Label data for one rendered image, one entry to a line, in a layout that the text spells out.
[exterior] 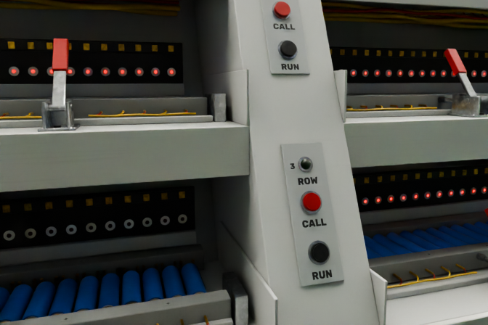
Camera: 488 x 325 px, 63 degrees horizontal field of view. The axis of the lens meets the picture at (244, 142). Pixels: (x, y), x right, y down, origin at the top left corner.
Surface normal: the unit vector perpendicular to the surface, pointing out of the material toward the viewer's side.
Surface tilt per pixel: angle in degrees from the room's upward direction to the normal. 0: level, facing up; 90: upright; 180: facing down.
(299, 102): 90
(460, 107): 90
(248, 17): 90
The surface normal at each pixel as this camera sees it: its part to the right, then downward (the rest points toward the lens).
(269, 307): -0.96, 0.04
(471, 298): 0.00, -0.99
